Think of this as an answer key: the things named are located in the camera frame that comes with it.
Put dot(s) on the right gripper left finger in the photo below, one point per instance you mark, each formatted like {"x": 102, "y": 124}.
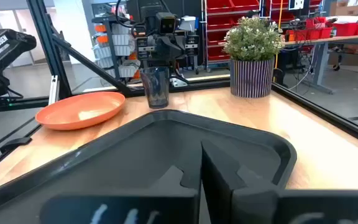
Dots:
{"x": 120, "y": 208}

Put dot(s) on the orange plastic plate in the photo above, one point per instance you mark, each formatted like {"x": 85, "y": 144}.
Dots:
{"x": 79, "y": 110}

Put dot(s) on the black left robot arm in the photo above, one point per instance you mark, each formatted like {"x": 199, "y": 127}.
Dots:
{"x": 141, "y": 7}

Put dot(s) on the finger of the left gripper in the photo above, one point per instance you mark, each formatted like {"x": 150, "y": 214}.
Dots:
{"x": 162, "y": 48}
{"x": 174, "y": 48}

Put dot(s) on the white and orange parts shelf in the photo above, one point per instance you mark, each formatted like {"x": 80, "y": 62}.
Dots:
{"x": 120, "y": 40}

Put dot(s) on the workbench with red bins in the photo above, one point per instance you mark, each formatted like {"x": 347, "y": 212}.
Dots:
{"x": 346, "y": 39}

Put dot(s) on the black plastic tray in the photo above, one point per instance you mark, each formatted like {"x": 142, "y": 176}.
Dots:
{"x": 135, "y": 146}

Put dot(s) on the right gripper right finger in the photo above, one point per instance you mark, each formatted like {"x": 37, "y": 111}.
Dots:
{"x": 228, "y": 202}

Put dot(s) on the plant in striped pot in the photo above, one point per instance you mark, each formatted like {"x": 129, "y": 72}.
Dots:
{"x": 252, "y": 77}

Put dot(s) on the red bin storage rack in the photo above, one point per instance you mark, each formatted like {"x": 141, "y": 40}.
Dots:
{"x": 219, "y": 21}

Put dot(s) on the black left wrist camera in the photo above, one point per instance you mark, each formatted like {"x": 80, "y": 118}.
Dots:
{"x": 166, "y": 23}

